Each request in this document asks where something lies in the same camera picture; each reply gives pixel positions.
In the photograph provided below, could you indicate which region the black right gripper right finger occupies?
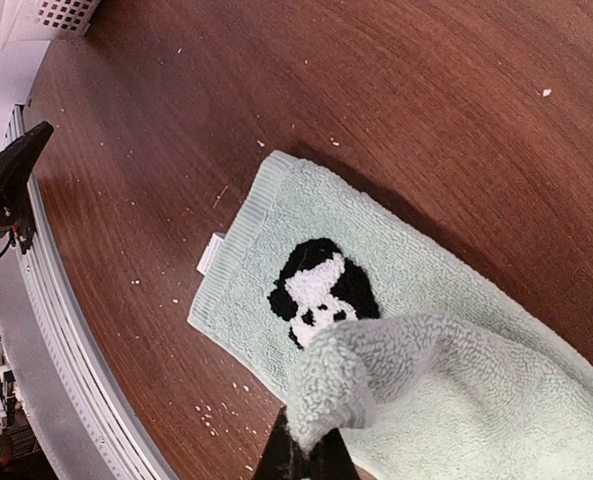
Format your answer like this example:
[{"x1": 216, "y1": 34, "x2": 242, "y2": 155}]
[{"x1": 309, "y1": 429, "x2": 359, "y2": 480}]

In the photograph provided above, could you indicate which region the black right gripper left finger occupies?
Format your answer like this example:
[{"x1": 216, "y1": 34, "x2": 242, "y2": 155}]
[{"x1": 252, "y1": 406, "x2": 311, "y2": 480}]

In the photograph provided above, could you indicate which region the mint green towel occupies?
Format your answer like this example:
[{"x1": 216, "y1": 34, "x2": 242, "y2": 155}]
[{"x1": 189, "y1": 151, "x2": 593, "y2": 479}]

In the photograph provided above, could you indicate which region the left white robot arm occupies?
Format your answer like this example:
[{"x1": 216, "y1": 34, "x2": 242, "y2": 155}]
[{"x1": 0, "y1": 121, "x2": 54, "y2": 254}]

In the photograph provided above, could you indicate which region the white plastic perforated basket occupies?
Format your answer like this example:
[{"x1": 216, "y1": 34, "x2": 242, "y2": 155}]
[{"x1": 0, "y1": 0, "x2": 101, "y2": 42}]

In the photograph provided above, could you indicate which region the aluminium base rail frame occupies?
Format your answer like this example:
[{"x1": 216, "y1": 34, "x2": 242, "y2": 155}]
[{"x1": 0, "y1": 102, "x2": 177, "y2": 480}]

